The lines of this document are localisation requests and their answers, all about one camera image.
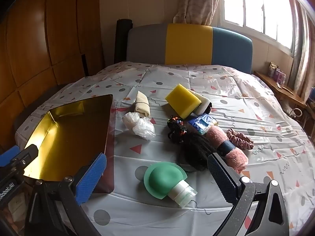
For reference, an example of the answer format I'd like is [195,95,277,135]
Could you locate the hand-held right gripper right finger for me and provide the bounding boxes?
[207,152,291,236]

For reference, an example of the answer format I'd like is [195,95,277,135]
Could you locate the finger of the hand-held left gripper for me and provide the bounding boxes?
[17,144,39,165]
[0,146,20,167]

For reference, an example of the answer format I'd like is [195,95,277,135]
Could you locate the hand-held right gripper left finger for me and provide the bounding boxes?
[25,152,109,236]

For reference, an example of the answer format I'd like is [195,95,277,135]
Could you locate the gold tray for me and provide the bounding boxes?
[23,94,116,193]

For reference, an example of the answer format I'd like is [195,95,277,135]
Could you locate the pink towel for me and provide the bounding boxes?
[205,125,247,173]

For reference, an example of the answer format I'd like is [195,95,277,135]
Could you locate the pink scrunchie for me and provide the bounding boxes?
[226,128,254,151]

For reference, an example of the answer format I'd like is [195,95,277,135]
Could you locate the blue tissue pack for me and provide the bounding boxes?
[187,113,218,135]

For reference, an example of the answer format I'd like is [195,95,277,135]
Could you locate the green silicone dome bottle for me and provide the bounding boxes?
[143,162,198,208]

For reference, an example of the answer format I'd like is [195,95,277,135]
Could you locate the black beaded hair ties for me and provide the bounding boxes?
[167,115,189,143]

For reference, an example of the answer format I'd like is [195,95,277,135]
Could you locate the clear plastic bag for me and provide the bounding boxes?
[122,112,157,140]

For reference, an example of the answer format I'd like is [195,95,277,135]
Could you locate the white sponge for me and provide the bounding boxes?
[189,88,211,115]

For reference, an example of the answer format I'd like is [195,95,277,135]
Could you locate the yellow sponge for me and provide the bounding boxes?
[165,84,202,119]

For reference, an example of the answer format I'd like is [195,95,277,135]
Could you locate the beige cloth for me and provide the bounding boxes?
[133,91,151,117]

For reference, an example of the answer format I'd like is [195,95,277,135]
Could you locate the wooden bedside table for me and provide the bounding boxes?
[253,71,308,113]

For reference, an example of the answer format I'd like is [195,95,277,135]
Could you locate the wooden wardrobe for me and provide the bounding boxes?
[0,0,104,148]

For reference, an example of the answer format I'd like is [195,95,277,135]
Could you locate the grey yellow blue headboard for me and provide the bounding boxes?
[126,23,254,75]

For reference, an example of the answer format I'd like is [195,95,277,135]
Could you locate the black rolled mat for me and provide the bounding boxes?
[114,18,133,64]

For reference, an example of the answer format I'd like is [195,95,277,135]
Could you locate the beige patterned curtain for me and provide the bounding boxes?
[288,0,315,104]
[172,0,223,26]

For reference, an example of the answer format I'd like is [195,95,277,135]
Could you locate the window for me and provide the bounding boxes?
[219,0,299,54]

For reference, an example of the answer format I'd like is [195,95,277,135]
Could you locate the white cable loop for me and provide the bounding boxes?
[288,107,303,118]

